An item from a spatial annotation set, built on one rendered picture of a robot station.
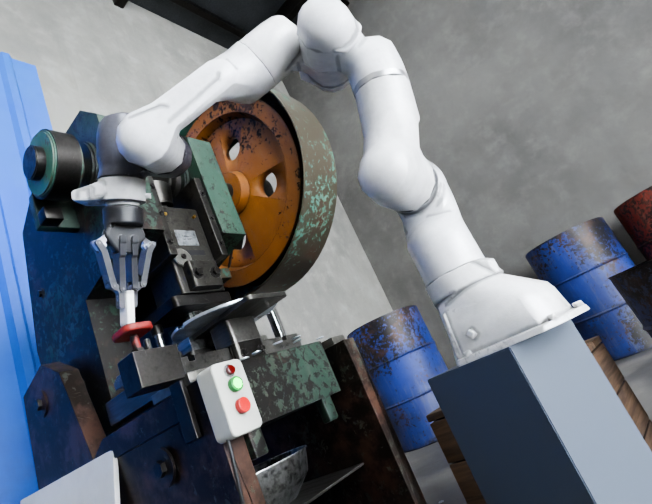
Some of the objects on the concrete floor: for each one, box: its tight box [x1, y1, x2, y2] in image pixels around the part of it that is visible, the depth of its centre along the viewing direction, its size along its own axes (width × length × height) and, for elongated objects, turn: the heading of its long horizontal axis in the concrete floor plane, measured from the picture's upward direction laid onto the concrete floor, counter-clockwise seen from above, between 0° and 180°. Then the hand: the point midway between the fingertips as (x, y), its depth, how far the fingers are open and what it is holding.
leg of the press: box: [252, 334, 427, 504], centre depth 145 cm, size 92×12×90 cm, turn 1°
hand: (127, 308), depth 89 cm, fingers closed
